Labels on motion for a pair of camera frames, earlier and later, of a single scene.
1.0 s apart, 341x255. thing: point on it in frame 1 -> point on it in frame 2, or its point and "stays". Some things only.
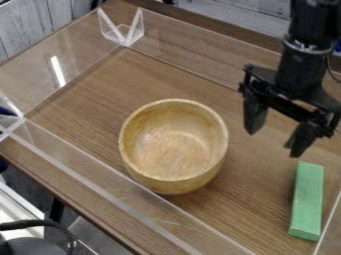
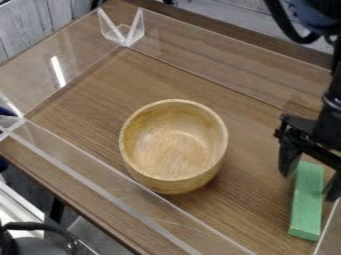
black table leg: x=56 y=210 stays
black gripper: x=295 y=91 -> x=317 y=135
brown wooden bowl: x=171 y=142 stays
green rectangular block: x=307 y=201 stays
